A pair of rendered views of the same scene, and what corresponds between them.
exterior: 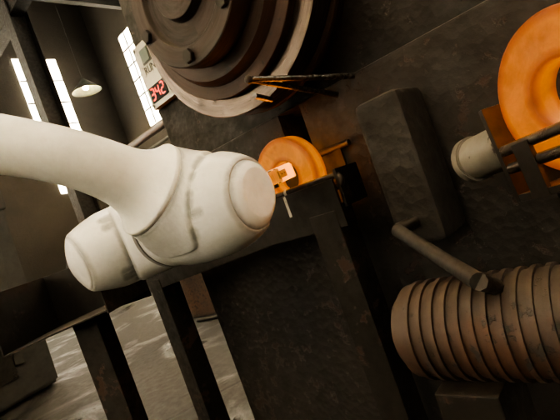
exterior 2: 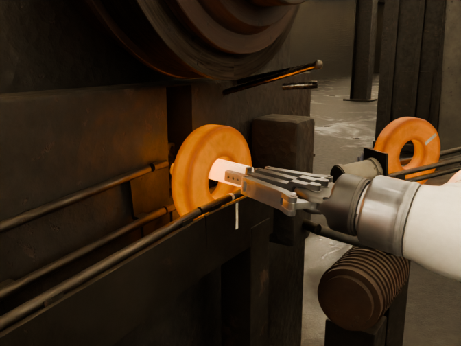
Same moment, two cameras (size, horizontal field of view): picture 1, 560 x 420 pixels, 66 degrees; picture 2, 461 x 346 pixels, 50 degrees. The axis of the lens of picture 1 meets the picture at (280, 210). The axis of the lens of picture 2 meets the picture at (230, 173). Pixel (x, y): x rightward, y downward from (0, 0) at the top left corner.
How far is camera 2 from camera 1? 1.16 m
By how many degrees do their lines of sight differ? 98
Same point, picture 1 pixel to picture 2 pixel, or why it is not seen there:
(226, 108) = (204, 60)
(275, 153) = (221, 144)
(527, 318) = (400, 262)
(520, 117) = (392, 160)
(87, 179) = not seen: outside the picture
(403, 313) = (378, 281)
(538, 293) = not seen: hidden behind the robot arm
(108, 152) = not seen: outside the picture
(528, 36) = (409, 126)
